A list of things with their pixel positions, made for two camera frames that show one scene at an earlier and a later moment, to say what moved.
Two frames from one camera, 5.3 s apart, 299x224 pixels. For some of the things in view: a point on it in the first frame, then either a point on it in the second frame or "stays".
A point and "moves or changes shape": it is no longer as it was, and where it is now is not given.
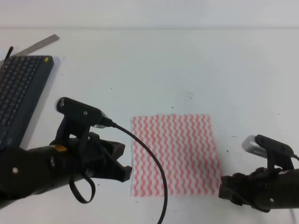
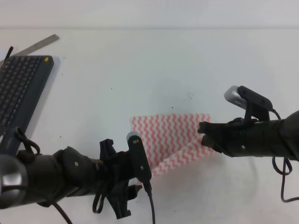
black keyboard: x=23 y=81 stays
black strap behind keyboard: x=8 y=54 stays
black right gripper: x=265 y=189 to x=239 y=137
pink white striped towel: x=187 y=144 moves or changes shape
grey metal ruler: x=34 y=46 stays
